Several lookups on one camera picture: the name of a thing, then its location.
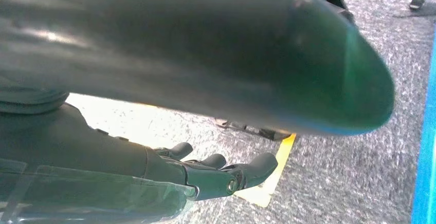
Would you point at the blue steel shelf rack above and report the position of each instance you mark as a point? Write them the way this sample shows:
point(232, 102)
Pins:
point(425, 147)

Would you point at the black robot foot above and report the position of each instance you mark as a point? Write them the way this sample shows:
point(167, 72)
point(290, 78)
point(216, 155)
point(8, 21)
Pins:
point(272, 134)

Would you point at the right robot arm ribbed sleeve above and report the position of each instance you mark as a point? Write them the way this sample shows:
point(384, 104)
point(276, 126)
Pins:
point(27, 101)

